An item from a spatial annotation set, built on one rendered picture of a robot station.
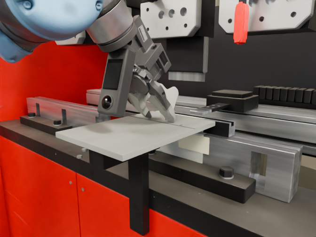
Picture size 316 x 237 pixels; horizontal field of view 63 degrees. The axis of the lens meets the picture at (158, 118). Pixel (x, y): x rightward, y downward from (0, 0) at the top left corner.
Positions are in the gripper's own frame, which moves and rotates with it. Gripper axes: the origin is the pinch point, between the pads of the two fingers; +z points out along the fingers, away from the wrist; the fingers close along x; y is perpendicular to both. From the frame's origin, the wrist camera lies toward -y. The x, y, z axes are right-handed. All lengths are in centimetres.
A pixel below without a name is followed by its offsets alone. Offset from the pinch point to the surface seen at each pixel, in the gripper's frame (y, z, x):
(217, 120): 6.0, 5.9, -9.8
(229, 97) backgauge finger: 22.9, 17.1, -3.4
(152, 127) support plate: -4.0, -2.7, -2.4
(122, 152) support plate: -14.2, -11.3, -8.4
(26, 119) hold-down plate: -5, 10, 68
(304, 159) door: 106, 183, 0
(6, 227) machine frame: -43, 44, 85
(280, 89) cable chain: 37.5, 27.8, -12.3
